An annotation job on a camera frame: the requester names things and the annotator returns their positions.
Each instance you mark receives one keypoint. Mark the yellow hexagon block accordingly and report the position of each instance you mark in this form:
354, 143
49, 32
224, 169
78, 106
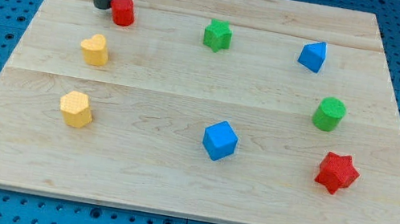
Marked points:
75, 108

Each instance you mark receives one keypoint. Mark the light wooden board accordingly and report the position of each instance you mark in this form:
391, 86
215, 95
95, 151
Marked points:
162, 87

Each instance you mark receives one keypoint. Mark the blue cube block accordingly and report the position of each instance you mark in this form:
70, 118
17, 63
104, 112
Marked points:
219, 140

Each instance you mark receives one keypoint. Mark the green star block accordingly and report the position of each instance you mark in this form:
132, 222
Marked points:
218, 35

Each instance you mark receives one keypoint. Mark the yellow heart block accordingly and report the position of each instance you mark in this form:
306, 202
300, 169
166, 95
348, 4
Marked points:
95, 50

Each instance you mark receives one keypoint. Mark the blue triangular prism block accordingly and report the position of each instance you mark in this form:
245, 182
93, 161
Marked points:
313, 56

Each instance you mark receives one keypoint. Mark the green cylinder block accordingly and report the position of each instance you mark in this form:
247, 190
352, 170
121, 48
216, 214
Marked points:
328, 114

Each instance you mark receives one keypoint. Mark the red cylinder block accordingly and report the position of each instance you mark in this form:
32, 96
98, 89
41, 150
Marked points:
123, 12

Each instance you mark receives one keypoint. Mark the red star block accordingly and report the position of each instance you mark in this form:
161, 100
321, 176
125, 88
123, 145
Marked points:
336, 172

